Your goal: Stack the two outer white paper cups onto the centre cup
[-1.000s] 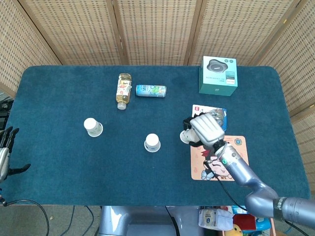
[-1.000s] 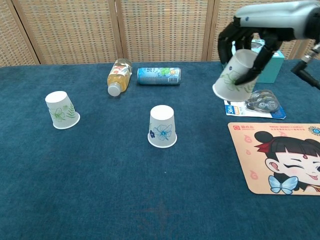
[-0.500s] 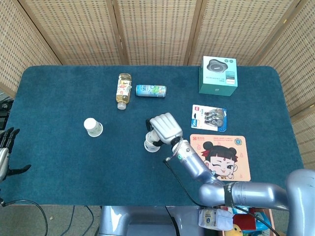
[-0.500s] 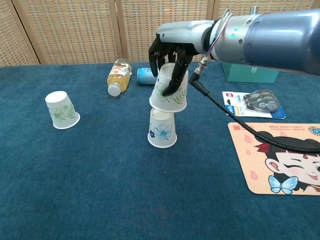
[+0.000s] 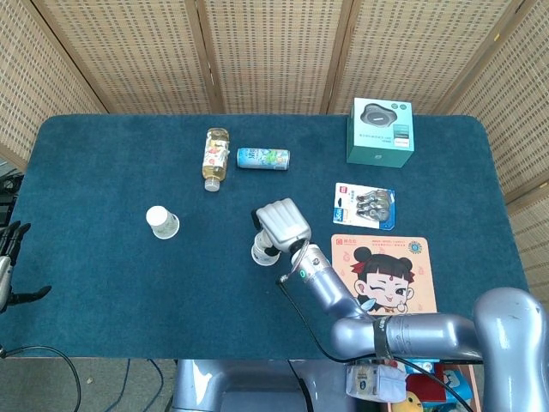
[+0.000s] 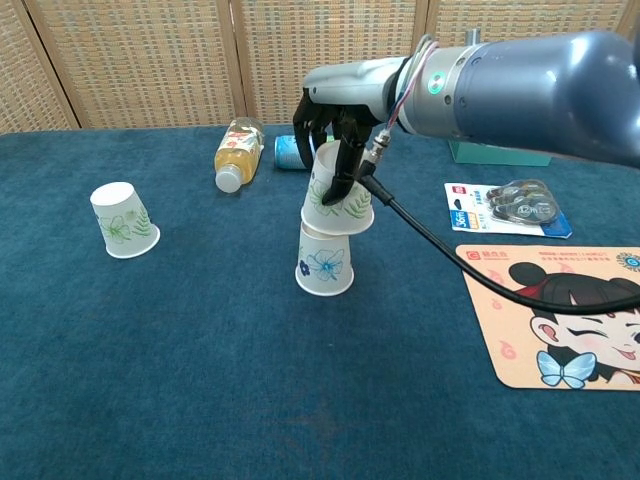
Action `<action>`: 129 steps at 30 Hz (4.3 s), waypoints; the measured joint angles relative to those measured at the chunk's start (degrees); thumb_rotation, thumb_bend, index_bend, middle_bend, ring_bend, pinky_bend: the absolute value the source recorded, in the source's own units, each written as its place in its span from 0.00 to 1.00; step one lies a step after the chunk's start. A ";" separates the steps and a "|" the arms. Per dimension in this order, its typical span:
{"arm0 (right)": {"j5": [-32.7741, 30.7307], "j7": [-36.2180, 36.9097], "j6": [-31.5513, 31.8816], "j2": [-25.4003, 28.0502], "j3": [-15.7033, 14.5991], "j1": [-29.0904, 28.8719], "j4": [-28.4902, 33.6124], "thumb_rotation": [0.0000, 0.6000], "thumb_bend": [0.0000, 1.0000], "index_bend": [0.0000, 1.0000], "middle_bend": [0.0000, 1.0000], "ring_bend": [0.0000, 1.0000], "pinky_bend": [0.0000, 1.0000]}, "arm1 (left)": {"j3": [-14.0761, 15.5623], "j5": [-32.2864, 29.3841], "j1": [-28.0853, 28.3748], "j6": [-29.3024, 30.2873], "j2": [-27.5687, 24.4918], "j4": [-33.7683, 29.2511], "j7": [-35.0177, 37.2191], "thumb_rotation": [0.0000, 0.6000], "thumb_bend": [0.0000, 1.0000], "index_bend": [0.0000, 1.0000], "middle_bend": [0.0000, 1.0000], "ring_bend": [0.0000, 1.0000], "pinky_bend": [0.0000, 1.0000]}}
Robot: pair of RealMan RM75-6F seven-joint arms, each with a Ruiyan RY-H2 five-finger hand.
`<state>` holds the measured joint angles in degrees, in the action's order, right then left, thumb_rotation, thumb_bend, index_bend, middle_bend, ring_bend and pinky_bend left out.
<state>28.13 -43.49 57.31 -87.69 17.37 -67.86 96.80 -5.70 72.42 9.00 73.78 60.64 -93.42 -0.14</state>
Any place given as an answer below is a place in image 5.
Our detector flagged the correction tape blister pack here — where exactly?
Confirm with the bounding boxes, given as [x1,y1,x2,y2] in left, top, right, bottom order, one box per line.
[330,182,397,230]

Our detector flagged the cartoon girl mouse pad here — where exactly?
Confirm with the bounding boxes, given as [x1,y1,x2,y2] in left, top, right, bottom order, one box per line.
[330,233,437,317]

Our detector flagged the paper cup green flower print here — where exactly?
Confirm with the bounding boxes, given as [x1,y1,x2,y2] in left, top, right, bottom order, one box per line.
[252,233,280,264]

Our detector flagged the dark blue table cloth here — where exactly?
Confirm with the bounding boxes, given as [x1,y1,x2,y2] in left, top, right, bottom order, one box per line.
[0,113,529,361]

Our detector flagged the blue floor cable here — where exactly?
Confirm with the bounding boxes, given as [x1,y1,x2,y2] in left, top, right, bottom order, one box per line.
[112,359,167,412]

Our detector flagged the black floor cable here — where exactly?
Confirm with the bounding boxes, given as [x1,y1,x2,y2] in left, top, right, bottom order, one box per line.
[0,345,83,412]

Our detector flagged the woven bamboo folding screen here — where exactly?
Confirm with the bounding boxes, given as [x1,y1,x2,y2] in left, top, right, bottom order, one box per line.
[0,0,549,301]

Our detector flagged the white fabric pouch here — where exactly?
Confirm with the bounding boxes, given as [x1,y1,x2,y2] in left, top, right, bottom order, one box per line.
[345,362,407,403]

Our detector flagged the teal speaker box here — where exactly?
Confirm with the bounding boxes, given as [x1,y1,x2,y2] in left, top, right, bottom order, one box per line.
[346,97,416,169]

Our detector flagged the yellow plush toy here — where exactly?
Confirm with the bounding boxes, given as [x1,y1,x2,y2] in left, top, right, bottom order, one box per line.
[394,391,425,412]

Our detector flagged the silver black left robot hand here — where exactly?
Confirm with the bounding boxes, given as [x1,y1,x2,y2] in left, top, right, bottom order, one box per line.
[0,221,52,314]

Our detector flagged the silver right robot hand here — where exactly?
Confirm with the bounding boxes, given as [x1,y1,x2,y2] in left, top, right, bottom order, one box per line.
[251,198,312,254]

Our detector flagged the silver robot torso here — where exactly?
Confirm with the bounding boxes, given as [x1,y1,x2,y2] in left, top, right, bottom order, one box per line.
[171,359,357,412]

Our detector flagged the black equipment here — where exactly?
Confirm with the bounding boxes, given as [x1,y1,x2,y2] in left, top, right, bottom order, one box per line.
[0,159,26,224]

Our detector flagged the paper cup green fern print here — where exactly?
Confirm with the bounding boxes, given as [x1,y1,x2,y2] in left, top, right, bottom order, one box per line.
[145,205,180,240]

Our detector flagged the yellow tea plastic bottle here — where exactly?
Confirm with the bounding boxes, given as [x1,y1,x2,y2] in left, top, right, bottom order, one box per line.
[201,127,231,192]

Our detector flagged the red box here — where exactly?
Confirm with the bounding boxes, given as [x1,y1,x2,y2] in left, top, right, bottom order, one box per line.
[405,373,448,404]

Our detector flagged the blue drink can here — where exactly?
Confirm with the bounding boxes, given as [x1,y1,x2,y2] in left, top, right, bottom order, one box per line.
[236,147,292,173]

